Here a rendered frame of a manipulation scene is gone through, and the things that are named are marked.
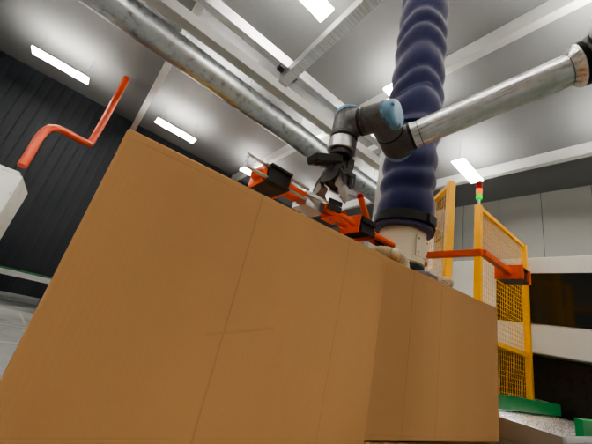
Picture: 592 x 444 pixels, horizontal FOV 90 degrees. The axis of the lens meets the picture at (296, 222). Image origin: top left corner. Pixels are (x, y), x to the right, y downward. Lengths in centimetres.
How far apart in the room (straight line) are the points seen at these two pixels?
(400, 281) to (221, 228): 50
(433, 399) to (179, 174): 81
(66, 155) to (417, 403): 1138
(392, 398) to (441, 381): 20
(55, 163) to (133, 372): 1113
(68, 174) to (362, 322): 1111
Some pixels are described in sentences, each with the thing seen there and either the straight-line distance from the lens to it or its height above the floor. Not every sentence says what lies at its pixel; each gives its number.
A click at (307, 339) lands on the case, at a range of 60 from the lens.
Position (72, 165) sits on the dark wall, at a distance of 1157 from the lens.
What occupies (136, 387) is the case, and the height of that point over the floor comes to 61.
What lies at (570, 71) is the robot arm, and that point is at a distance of 112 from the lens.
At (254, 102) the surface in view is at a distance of 672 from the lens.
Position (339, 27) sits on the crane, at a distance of 276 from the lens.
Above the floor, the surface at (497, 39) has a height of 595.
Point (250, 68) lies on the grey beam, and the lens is 346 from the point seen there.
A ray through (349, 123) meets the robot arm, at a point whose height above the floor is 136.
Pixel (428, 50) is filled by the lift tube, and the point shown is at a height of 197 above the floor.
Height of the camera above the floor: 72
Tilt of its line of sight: 20 degrees up
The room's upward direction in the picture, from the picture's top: 13 degrees clockwise
